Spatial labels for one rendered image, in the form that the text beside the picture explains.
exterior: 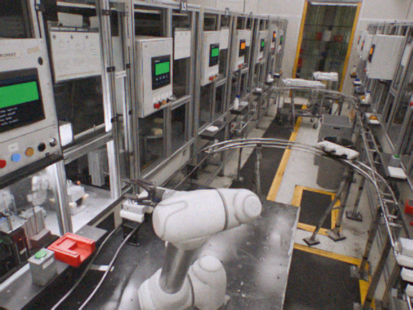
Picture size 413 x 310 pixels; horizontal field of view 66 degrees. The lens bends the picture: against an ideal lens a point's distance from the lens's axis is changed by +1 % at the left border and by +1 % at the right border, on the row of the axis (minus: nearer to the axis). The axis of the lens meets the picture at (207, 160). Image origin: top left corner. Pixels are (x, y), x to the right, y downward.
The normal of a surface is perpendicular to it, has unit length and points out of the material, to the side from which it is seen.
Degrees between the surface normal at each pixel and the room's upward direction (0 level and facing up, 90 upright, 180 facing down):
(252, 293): 0
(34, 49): 90
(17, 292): 0
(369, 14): 90
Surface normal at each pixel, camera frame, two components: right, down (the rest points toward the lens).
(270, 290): 0.06, -0.91
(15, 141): 0.94, 0.18
